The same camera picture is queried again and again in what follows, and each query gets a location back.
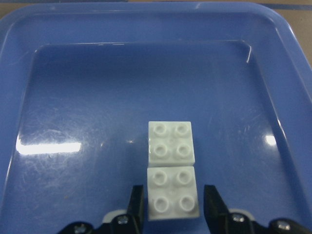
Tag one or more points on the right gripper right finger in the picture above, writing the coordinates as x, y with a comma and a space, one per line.
221, 220

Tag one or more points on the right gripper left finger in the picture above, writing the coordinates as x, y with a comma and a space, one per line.
129, 222

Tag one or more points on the white building block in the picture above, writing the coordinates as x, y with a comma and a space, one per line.
172, 193
170, 144

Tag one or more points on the blue plastic tray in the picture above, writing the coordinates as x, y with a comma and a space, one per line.
79, 83

